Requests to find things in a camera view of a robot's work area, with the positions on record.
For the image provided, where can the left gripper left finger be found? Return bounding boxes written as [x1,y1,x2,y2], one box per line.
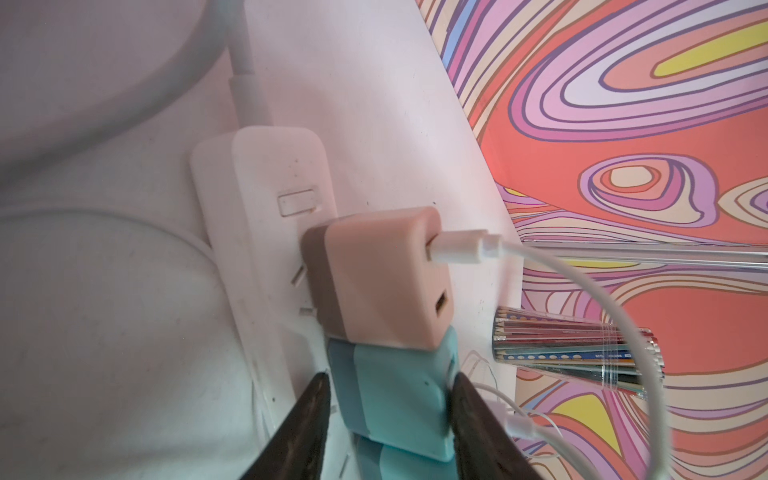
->
[241,372,331,480]

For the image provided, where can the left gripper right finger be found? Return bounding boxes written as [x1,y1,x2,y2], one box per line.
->
[449,373,541,480]

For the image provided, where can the teal usb charger end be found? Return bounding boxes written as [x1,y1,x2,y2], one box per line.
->
[355,436,459,480]

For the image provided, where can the teal usb charger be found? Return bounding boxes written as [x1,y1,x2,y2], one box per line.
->
[327,328,459,462]

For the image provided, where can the pencil holder cup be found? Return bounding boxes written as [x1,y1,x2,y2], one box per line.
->
[491,307,647,399]

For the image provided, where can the pink usb charger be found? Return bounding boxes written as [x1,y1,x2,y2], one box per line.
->
[300,206,454,351]

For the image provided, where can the white power strip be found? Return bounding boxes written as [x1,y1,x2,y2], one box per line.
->
[190,126,358,479]

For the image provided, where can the white power strip cord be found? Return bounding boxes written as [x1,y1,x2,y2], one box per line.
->
[0,0,274,187]

